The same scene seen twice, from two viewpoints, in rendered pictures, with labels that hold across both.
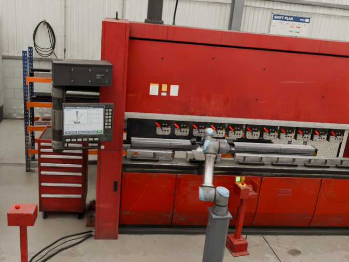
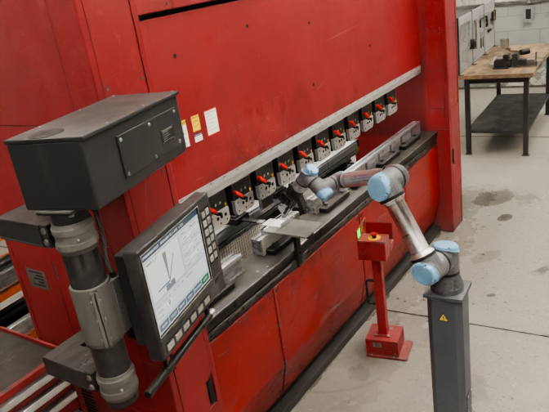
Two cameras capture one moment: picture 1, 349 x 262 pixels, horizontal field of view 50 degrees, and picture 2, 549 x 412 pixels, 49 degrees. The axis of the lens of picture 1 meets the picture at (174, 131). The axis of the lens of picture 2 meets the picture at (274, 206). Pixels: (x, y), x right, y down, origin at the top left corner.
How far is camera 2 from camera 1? 2.48 m
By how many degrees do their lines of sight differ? 41
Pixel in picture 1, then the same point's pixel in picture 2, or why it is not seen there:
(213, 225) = (458, 315)
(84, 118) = (178, 264)
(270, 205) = not seen: hidden behind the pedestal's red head
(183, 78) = (217, 87)
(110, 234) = not seen: outside the picture
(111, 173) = (198, 369)
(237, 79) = (284, 55)
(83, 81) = (146, 163)
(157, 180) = (251, 324)
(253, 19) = not seen: outside the picture
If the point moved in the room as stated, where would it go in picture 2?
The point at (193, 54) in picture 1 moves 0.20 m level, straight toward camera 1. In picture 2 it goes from (219, 27) to (249, 25)
